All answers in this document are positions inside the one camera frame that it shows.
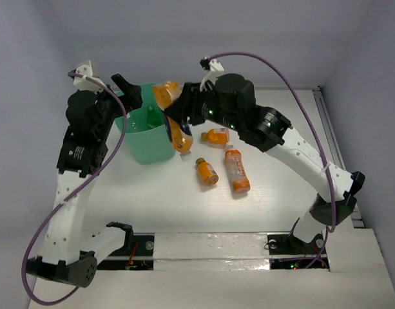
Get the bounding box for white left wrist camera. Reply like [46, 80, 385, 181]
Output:
[71, 60, 104, 93]

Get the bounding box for green plastic bin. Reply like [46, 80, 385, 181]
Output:
[124, 83, 175, 165]

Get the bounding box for clear plastic water bottle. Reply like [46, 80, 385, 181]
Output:
[126, 113, 148, 134]

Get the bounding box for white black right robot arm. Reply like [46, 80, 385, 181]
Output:
[153, 73, 365, 252]

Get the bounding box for orange juice bottle barcode label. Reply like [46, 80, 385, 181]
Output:
[200, 128, 230, 145]

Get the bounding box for yellow blue milk tea bottle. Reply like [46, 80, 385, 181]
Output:
[153, 81, 193, 160]

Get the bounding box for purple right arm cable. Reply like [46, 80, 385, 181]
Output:
[209, 52, 338, 270]

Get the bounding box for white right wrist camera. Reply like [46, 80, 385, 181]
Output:
[200, 57, 225, 91]

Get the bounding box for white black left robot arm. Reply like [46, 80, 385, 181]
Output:
[21, 71, 142, 288]

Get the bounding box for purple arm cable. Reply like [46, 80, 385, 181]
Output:
[21, 72, 129, 306]
[209, 52, 338, 270]

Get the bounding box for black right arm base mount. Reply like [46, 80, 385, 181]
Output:
[264, 233, 329, 270]

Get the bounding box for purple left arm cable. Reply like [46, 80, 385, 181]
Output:
[21, 72, 129, 306]

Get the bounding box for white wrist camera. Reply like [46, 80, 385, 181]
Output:
[71, 60, 104, 93]
[200, 57, 225, 91]

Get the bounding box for orange juice bottle gold cap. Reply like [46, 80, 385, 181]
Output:
[195, 158, 218, 187]

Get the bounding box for green plastic bottle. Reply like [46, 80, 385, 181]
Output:
[146, 106, 164, 129]

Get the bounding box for orange label clear tea bottle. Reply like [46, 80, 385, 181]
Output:
[224, 144, 251, 194]

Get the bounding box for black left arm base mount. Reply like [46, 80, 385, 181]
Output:
[97, 234, 155, 270]

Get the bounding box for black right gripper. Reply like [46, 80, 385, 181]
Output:
[164, 80, 242, 131]

